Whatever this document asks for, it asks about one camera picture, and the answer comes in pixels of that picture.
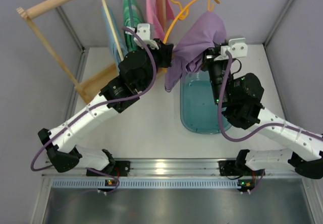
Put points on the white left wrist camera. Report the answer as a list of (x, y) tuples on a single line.
[(146, 32)]

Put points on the light wooden hanger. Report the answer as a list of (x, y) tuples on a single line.
[(109, 19)]

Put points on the purple trousers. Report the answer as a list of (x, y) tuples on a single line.
[(208, 31)]

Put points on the white slotted cable duct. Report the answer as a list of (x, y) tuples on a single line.
[(147, 183)]

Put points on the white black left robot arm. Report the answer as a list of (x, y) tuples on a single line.
[(137, 74)]

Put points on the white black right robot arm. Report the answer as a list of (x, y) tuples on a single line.
[(241, 115)]

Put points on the green patterned trousers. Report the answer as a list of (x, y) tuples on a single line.
[(138, 18)]

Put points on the orange plastic hanger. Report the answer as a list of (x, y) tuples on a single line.
[(184, 12)]

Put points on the aluminium mounting rail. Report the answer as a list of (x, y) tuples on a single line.
[(172, 168)]

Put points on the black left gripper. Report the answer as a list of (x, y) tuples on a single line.
[(165, 55)]

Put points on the pink trousers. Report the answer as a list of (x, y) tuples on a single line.
[(151, 17)]

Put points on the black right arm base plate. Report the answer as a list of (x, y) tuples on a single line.
[(234, 170)]

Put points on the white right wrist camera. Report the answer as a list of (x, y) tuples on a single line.
[(236, 46)]

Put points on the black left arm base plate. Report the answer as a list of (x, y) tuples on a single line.
[(119, 168)]

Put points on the teal plastic bin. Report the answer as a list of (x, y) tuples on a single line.
[(198, 112)]

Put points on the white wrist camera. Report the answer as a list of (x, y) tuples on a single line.
[(236, 46), (146, 32)]

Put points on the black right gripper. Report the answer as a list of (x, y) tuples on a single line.
[(209, 56)]

